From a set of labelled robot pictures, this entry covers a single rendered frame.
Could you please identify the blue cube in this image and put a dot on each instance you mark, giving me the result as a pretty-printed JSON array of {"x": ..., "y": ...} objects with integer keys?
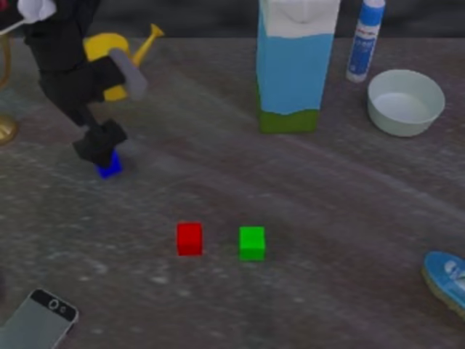
[{"x": 112, "y": 169}]

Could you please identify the red cube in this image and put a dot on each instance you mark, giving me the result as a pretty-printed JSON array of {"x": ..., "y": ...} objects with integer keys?
[{"x": 189, "y": 238}]

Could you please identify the green cube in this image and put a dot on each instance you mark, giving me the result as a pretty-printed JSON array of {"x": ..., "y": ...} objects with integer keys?
[{"x": 251, "y": 243}]

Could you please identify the yellow watering can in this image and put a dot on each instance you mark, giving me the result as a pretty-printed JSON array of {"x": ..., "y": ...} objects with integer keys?
[{"x": 105, "y": 45}]

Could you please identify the brass stand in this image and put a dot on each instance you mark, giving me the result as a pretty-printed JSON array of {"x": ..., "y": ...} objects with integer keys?
[{"x": 5, "y": 127}]

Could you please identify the grey smartphone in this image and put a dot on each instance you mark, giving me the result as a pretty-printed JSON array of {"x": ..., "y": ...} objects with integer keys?
[{"x": 36, "y": 323}]

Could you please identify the blue white green milk carton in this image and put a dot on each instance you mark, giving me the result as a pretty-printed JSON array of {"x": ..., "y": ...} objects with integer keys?
[{"x": 290, "y": 72}]

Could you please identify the white blue glue stick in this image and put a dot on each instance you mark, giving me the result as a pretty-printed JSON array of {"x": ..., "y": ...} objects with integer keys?
[{"x": 363, "y": 40}]

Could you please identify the white bowl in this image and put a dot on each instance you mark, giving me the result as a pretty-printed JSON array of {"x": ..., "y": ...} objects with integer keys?
[{"x": 403, "y": 105}]

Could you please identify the blue scrubbing brush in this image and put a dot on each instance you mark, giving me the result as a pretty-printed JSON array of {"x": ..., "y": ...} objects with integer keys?
[{"x": 445, "y": 280}]

